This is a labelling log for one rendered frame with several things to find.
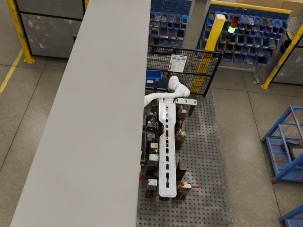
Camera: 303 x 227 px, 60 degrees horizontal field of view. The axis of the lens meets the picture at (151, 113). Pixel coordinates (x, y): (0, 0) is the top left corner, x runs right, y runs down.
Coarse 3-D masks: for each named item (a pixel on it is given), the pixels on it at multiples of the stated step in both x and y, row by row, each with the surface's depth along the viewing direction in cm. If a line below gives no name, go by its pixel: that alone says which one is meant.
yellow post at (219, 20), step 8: (216, 16) 304; (224, 16) 305; (216, 24) 306; (216, 32) 315; (208, 40) 330; (216, 40) 324; (208, 48) 333; (208, 56) 343; (200, 64) 359; (200, 80) 378; (192, 88) 395
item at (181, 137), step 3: (183, 132) 312; (180, 135) 310; (183, 135) 310; (177, 138) 316; (180, 138) 316; (183, 138) 316; (177, 141) 322; (180, 141) 322; (183, 141) 323; (177, 144) 327; (180, 144) 327; (177, 147) 332; (180, 147) 332
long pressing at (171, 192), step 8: (160, 104) 341; (168, 104) 343; (160, 112) 333; (168, 112) 335; (160, 120) 325; (168, 120) 327; (168, 128) 319; (160, 136) 310; (168, 136) 312; (160, 144) 303; (160, 152) 296; (160, 160) 290; (160, 168) 284; (160, 176) 278; (160, 184) 273; (160, 192) 267; (168, 192) 269; (176, 192) 270
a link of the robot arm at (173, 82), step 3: (171, 78) 295; (174, 78) 295; (177, 78) 296; (171, 81) 296; (174, 81) 294; (177, 81) 296; (171, 84) 298; (174, 84) 296; (177, 84) 296; (171, 87) 301; (174, 87) 297
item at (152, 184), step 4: (148, 180) 268; (152, 180) 268; (156, 180) 269; (148, 184) 265; (152, 184) 266; (156, 184) 266; (148, 188) 272; (152, 188) 272; (144, 192) 296; (148, 192) 282; (152, 192) 282; (148, 196) 290; (152, 196) 290
